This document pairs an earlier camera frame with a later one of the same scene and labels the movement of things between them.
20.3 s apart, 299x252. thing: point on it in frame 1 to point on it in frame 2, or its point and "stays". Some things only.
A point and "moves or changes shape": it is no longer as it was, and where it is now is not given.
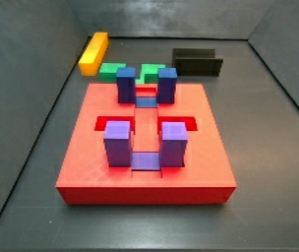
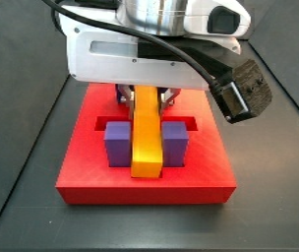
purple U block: [118, 146] stays
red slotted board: [205, 180] stays
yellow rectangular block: [95, 52] moves or changes shape
